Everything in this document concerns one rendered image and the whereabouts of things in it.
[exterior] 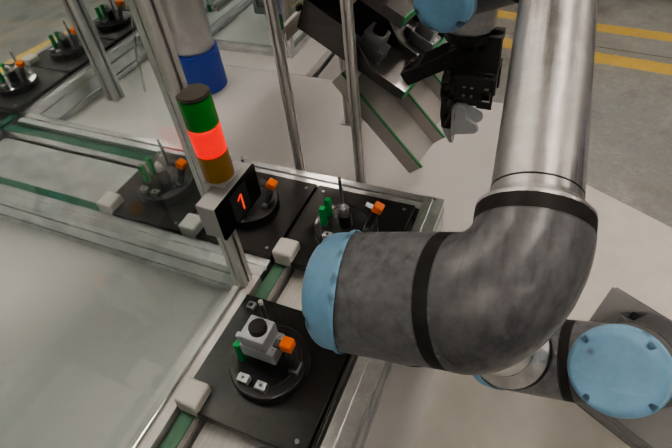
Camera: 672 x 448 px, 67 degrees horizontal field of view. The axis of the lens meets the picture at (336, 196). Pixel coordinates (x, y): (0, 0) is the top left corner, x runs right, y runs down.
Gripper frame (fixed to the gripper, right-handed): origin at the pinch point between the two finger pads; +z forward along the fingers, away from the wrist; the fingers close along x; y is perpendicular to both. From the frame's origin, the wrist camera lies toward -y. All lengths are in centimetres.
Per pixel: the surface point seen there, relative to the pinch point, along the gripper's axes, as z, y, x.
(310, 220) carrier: 26.2, -28.4, -4.7
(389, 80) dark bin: 0.6, -16.1, 15.8
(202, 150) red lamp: -9.6, -31.3, -26.6
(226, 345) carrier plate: 26, -30, -38
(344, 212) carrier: 19.7, -19.1, -5.9
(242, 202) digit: 3.3, -29.2, -23.7
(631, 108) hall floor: 123, 60, 216
